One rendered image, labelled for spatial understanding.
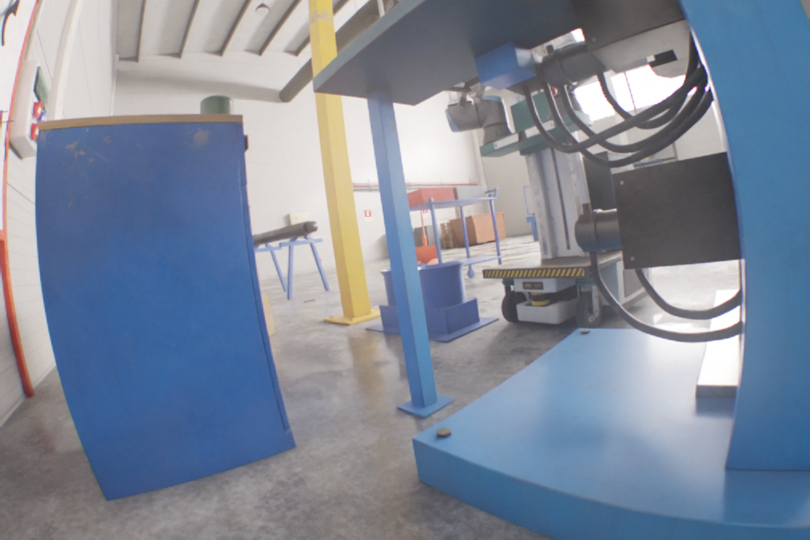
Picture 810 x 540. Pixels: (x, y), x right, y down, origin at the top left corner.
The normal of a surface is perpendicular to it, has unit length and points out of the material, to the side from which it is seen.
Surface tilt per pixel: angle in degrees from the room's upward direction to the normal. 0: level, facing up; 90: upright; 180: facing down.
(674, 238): 90
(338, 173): 90
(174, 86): 90
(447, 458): 90
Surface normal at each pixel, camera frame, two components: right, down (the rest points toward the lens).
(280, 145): 0.64, -0.11
